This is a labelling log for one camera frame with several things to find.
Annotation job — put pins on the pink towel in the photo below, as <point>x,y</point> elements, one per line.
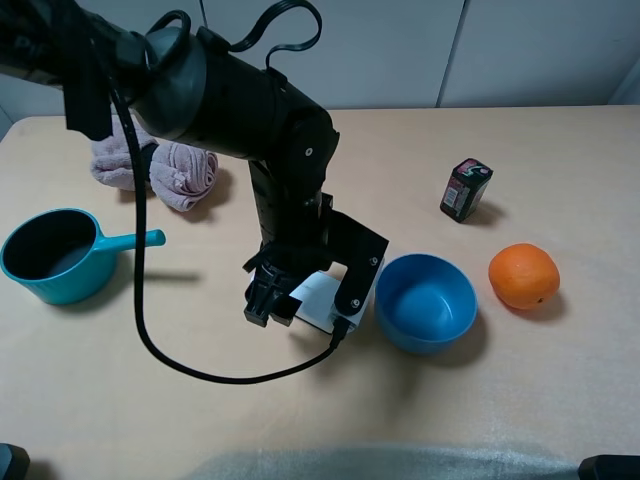
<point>179,175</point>

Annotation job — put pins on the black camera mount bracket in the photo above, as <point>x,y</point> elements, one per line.
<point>361,251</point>

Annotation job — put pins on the black left base part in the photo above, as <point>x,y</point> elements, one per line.
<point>14,462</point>

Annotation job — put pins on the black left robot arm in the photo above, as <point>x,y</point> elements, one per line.
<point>190,86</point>

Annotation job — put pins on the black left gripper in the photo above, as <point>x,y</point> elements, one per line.
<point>294,244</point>

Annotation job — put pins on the blue bowl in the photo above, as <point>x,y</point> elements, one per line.
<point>424,303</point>

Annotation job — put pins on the black drink carton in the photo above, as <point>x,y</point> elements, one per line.
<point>465,188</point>

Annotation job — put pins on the orange fruit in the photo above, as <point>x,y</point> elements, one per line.
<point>523,276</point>

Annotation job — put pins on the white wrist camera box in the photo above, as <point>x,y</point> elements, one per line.
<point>316,292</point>

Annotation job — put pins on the teal saucepan with handle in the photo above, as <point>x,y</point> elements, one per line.
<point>62,256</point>

